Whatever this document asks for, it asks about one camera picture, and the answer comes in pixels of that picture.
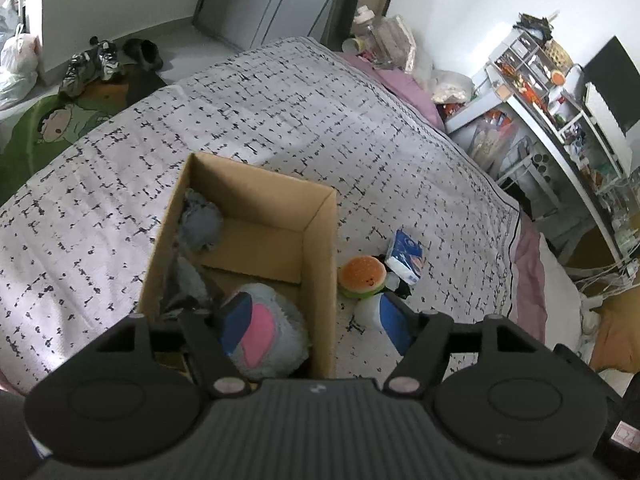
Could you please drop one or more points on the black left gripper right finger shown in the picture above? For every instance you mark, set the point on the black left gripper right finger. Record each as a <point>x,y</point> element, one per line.
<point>421,339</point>

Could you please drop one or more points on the brown cardboard box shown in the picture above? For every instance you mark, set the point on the brown cardboard box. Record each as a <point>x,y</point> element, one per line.
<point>277,230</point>

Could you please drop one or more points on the grey plush toy pink ears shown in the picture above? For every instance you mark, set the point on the grey plush toy pink ears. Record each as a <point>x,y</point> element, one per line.
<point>277,342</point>

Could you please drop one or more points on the clear plastic bottle white cap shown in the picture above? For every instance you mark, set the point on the clear plastic bottle white cap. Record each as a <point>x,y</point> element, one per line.
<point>365,29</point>

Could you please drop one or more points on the white plastic bag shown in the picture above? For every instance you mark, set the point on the white plastic bag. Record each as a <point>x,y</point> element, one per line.
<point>19,67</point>

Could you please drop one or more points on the grey wardrobe doors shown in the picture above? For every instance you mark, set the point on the grey wardrobe doors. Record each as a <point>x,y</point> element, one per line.
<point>248,24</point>

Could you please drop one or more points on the blue tissue pack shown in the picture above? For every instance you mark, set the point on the blue tissue pack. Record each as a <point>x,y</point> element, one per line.
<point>405,257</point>

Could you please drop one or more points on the white plastic wrapped item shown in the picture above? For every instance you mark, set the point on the white plastic wrapped item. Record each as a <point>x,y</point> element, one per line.
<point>367,313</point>

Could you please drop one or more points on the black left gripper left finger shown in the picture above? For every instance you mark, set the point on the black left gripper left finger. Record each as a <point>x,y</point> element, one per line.
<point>211,337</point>

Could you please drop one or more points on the black computer monitor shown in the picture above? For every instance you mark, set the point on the black computer monitor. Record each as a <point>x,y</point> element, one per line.
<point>617,80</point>

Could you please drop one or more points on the pair of grey sneakers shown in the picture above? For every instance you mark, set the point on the pair of grey sneakers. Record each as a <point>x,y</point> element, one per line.
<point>99,62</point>

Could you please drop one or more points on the burger shaped plush toy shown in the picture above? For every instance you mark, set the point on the burger shaped plush toy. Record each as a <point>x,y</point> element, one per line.
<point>361,277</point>

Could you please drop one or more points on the white cluttered shelf desk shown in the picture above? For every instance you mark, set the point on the white cluttered shelf desk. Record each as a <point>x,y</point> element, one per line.
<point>543,131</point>

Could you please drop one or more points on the white black patterned bedspread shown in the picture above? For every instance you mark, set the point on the white black patterned bedspread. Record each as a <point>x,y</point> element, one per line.
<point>76,238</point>

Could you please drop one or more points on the grey plush toy in box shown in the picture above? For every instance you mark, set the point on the grey plush toy in box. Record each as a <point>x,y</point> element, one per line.
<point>200,223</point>

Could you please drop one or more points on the green cartoon floor mat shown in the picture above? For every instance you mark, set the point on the green cartoon floor mat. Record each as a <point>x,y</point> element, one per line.
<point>54,123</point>

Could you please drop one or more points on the black slippers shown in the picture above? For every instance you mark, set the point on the black slippers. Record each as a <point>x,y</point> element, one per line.
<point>145,53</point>

